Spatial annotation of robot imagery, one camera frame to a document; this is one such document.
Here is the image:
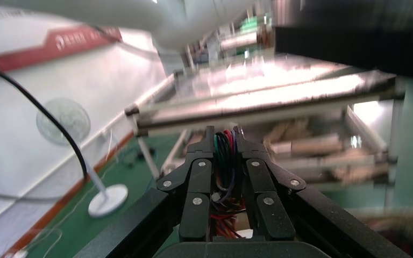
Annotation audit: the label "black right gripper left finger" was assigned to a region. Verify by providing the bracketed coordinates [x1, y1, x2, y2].
[73, 126, 216, 258]

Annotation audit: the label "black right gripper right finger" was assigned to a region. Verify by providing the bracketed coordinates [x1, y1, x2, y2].
[234, 126, 410, 258]

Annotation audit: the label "power supply green purple wires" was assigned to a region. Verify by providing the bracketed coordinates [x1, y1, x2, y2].
[210, 128, 247, 239]

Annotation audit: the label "white standing fan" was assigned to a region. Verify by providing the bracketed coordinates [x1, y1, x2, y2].
[35, 98, 129, 219]

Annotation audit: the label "black panel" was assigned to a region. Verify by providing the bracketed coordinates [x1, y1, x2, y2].
[274, 0, 413, 81]

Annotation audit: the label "metal frame workbench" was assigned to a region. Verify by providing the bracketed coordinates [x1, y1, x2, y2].
[124, 53, 407, 200]

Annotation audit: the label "black hanging cable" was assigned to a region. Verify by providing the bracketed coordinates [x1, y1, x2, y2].
[0, 60, 88, 181]

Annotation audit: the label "red wall banner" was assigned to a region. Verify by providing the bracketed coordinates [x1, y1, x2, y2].
[0, 26, 123, 80]

